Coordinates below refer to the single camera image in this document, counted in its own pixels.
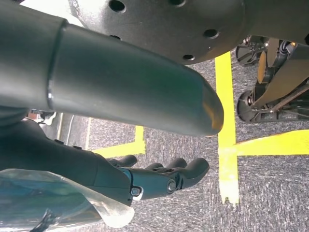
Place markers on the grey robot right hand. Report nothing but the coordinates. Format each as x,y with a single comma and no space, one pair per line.
108,83

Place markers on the yellow floor tape mark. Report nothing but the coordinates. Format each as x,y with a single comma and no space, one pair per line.
130,148
225,105

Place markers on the black caster wheel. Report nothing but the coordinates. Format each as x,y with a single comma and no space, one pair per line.
243,55
245,109

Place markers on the clear plastic film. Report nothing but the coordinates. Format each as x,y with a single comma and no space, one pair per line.
36,198

